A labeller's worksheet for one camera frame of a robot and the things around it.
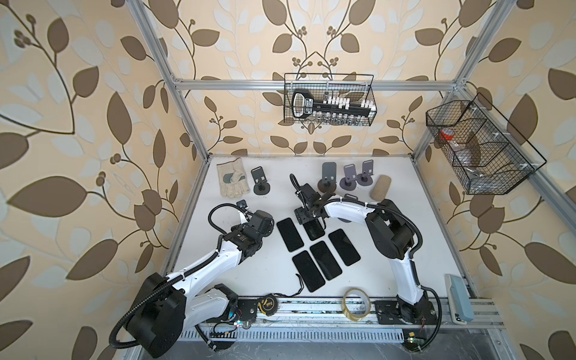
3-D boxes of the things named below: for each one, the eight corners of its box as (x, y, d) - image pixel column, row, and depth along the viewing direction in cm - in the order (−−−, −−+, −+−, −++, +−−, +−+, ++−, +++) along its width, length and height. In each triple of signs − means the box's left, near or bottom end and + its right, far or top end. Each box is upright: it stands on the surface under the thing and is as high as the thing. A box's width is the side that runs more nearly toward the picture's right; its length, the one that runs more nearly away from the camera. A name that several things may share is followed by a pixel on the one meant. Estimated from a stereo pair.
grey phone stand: (340, 190, 109) (344, 176, 101) (338, 178, 114) (341, 163, 106) (354, 190, 109) (359, 176, 101) (352, 178, 114) (356, 163, 106)
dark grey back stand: (256, 197, 107) (252, 182, 98) (251, 186, 111) (247, 170, 102) (269, 192, 109) (266, 177, 100) (264, 181, 113) (261, 166, 104)
